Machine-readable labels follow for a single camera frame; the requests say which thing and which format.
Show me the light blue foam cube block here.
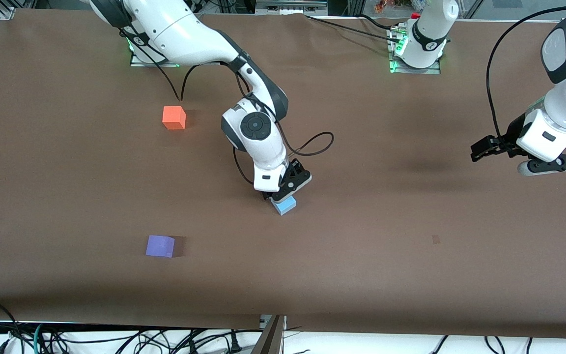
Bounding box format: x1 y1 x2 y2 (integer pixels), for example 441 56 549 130
271 196 297 216

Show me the purple foam cube block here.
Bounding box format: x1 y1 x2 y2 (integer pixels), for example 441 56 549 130
145 235 175 259

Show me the orange foam cube block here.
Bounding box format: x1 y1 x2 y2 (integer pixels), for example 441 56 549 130
162 106 187 131

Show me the brown paper table cover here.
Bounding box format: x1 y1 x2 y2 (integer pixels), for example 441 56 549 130
0 9 566 340

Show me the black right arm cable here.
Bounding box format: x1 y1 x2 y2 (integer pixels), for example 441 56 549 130
120 29 335 186

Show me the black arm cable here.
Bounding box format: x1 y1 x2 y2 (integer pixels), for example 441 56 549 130
120 29 335 186
486 5 566 144

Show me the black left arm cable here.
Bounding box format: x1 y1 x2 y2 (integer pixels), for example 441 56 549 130
486 5 566 144

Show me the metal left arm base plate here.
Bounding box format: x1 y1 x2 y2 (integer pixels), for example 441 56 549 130
388 27 442 75

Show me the grey metal post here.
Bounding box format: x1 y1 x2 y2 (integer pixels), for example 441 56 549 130
251 315 286 354

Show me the black cable across table edge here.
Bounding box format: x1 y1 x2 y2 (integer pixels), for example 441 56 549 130
305 14 404 44

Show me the aluminium frame profile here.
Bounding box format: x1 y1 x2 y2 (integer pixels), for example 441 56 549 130
255 0 328 15

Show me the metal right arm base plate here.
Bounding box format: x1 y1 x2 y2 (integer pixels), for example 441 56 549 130
130 47 181 68

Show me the teal cable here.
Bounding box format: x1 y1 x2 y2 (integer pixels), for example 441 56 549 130
31 323 49 354

